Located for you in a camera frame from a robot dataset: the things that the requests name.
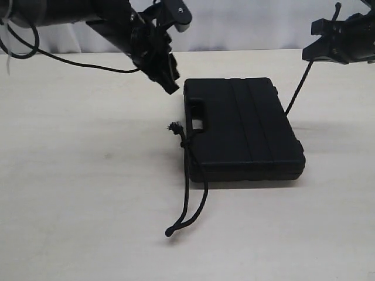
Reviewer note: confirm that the black plastic carrying case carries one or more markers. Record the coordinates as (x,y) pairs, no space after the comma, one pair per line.
(239,131)

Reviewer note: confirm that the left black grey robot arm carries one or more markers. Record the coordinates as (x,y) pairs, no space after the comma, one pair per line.
(107,18)

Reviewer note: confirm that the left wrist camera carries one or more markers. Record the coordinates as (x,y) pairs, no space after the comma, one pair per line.
(174,13)

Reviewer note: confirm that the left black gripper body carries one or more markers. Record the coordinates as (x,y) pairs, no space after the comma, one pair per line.
(150,48)

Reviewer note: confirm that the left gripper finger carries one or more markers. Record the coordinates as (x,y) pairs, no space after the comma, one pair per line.
(171,65)
(167,80)

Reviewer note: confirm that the white zip tie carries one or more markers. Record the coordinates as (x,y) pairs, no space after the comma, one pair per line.
(6,38)

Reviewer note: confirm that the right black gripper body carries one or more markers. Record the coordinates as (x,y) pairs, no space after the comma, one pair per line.
(353,39)

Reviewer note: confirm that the white backdrop curtain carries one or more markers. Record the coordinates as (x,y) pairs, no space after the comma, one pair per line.
(216,25)

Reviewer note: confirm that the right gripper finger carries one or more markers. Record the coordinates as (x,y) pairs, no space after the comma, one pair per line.
(323,27)

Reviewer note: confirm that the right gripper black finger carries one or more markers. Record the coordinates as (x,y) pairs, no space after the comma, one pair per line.
(320,50)

